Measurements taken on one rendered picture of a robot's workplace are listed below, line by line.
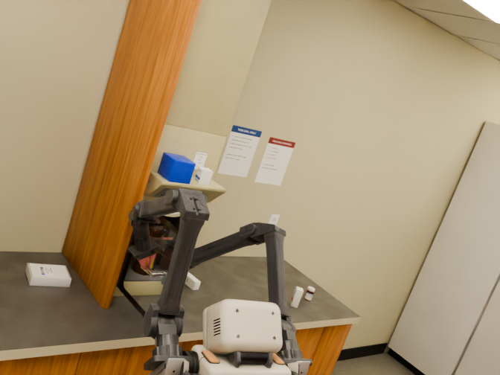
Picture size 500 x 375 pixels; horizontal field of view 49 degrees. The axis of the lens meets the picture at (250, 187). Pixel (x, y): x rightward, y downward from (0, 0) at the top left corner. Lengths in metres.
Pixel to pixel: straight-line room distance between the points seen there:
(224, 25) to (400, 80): 1.81
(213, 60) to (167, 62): 0.22
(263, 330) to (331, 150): 2.00
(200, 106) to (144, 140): 0.28
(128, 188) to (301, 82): 1.35
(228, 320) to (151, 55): 1.08
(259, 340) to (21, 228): 1.35
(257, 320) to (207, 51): 1.07
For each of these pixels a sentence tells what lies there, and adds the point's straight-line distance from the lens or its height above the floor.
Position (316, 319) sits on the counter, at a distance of 2.85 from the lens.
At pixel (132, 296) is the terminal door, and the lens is 2.28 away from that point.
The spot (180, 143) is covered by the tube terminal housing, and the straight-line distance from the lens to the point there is 2.23.
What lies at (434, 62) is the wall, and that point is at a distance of 4.00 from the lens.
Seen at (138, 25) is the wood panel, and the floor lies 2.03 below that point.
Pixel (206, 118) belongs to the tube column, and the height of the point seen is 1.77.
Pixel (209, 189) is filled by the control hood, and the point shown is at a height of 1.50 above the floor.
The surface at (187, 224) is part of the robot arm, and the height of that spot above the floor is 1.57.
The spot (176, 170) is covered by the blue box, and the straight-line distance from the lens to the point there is 2.13.
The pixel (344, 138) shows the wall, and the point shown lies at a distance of 3.52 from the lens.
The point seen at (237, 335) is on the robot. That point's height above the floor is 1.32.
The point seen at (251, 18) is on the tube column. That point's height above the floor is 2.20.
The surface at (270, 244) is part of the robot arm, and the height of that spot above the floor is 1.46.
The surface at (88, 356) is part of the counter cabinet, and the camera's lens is 2.17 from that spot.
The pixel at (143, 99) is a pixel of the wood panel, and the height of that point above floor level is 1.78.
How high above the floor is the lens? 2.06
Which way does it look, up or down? 13 degrees down
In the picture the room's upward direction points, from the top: 19 degrees clockwise
